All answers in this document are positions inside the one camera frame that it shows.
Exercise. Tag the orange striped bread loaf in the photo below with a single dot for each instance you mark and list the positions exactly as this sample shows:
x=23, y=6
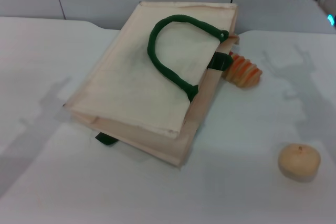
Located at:
x=245, y=73

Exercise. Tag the beige round bun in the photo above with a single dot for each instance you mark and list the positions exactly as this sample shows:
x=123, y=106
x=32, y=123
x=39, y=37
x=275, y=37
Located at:
x=299, y=159

